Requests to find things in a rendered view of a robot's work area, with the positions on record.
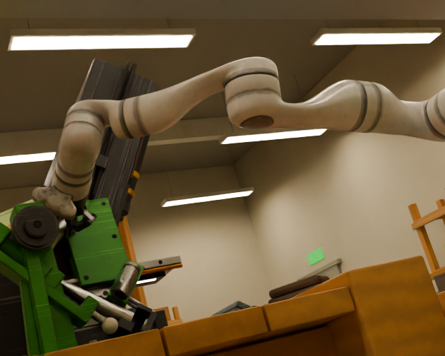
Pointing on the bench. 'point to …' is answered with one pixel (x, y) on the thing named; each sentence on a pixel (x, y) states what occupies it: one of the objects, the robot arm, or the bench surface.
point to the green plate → (97, 247)
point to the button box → (233, 308)
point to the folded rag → (285, 292)
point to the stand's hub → (34, 228)
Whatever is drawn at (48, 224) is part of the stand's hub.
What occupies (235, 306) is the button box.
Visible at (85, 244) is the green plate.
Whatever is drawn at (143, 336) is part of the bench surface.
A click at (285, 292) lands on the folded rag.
